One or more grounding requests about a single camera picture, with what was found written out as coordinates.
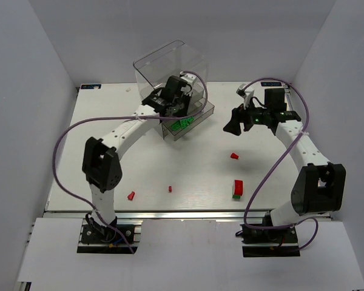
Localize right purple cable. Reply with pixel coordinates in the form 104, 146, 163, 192
238, 77, 319, 250

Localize clear acrylic cover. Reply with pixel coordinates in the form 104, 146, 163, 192
133, 40, 215, 141

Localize blue label sticker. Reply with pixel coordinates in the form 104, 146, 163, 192
260, 81, 282, 87
80, 84, 101, 90

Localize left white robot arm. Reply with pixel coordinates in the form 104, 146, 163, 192
82, 73, 197, 235

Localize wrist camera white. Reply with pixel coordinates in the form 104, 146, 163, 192
236, 84, 254, 109
180, 72, 197, 93

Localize left blue label sticker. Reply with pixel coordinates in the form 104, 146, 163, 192
80, 84, 101, 90

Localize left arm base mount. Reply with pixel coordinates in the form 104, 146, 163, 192
76, 213, 141, 255

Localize right blue label sticker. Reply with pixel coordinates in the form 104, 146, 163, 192
260, 81, 282, 87

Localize purple cable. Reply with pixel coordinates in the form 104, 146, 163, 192
238, 77, 319, 250
53, 70, 209, 254

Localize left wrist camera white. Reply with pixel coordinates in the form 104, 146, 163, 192
180, 72, 197, 93

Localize red white green lego stack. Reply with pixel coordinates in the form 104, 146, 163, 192
232, 179, 244, 199

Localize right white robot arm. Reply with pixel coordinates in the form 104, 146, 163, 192
223, 85, 346, 230

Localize grey drawer trays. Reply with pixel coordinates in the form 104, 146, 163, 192
154, 83, 215, 141

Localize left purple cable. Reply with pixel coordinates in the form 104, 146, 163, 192
53, 70, 209, 254

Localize red cone lego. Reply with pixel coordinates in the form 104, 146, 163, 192
230, 153, 239, 159
127, 191, 135, 201

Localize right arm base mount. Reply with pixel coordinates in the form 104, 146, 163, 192
235, 224, 300, 258

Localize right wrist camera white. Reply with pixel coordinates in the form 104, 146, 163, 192
236, 84, 254, 109

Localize green lego brick long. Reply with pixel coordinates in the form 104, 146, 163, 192
170, 120, 189, 131

